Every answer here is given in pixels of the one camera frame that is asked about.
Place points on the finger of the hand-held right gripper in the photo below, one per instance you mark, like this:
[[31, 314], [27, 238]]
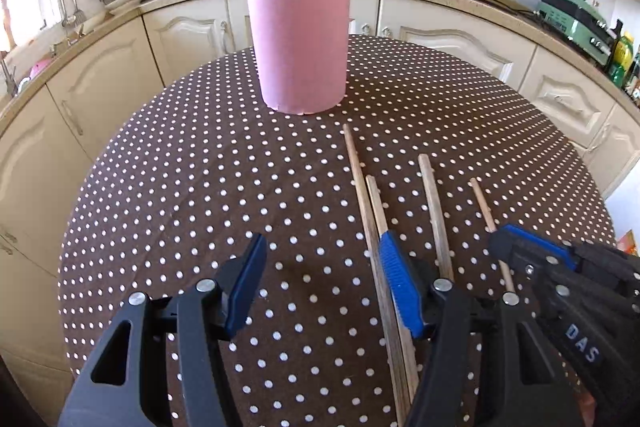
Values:
[[510, 252], [535, 242]]

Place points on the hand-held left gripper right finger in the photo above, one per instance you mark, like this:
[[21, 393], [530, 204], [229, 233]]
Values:
[[397, 279]]

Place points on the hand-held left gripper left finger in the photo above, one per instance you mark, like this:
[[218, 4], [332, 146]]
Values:
[[247, 279]]

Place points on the wooden chopstick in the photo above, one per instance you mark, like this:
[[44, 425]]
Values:
[[367, 227], [377, 212], [484, 207], [435, 212]]

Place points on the pink cylindrical utensil cup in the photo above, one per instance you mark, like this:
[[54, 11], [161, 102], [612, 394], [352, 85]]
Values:
[[300, 52]]

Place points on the orange packet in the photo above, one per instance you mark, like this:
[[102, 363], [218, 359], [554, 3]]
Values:
[[629, 244]]

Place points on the brown polka dot tablecloth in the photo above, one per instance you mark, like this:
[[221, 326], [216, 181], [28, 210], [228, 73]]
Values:
[[210, 167]]

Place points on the yellow green bottle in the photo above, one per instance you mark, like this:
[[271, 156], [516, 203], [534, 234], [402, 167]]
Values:
[[621, 59]]

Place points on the green countertop oven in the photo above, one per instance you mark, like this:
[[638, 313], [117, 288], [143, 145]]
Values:
[[570, 22]]

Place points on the cream kitchen base cabinets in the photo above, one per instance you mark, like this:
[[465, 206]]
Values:
[[100, 79]]

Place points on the pink bowl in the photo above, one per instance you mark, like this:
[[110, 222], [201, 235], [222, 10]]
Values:
[[40, 68]]

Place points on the stack of white plates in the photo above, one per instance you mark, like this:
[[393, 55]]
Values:
[[124, 2]]

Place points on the steel sink faucet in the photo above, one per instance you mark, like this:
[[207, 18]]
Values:
[[10, 79]]

